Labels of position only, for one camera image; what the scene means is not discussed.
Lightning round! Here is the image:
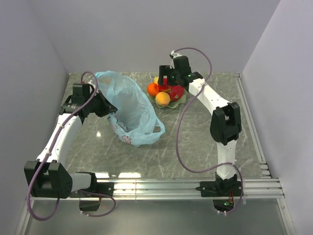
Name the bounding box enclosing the light blue plastic bag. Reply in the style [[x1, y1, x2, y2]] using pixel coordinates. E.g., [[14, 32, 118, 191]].
[[95, 71, 165, 147]]

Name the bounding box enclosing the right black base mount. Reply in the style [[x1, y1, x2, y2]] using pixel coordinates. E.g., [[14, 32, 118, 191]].
[[195, 174, 244, 215]]

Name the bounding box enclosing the aluminium right side rail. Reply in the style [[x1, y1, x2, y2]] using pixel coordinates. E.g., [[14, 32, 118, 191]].
[[233, 73, 272, 179]]

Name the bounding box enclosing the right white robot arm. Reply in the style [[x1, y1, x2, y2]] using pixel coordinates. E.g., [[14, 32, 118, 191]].
[[158, 51, 242, 197]]

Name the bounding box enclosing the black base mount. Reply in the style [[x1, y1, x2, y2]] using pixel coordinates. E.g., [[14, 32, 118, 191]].
[[69, 182, 116, 213], [195, 174, 244, 215]]

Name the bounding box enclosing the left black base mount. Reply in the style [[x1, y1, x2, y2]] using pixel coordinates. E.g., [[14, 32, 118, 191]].
[[69, 182, 116, 213]]

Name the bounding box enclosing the red fake apple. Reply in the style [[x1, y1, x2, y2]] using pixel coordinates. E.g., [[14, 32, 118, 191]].
[[163, 78, 175, 87]]

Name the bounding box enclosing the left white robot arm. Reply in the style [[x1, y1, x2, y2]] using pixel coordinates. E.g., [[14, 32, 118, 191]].
[[24, 83, 117, 199]]

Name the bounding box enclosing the orange fake tangerine front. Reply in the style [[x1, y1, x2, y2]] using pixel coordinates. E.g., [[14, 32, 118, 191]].
[[147, 83, 159, 97]]

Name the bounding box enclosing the yellow-orange fake peach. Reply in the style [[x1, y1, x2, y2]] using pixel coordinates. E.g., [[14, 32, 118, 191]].
[[155, 92, 171, 106]]

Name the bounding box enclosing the green leaf-shaped plate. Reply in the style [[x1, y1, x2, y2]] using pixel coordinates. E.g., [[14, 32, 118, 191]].
[[148, 86, 187, 109]]

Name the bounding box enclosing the red fake dragon fruit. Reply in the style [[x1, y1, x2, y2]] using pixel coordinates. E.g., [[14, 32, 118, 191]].
[[166, 86, 184, 101]]

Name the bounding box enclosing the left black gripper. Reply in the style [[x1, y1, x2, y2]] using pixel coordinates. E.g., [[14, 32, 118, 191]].
[[86, 90, 118, 117]]

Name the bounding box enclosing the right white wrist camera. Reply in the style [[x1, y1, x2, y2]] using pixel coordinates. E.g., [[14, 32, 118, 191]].
[[170, 50, 181, 69]]

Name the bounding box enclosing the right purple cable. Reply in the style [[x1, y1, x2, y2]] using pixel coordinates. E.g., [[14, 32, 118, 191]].
[[172, 47, 245, 216]]

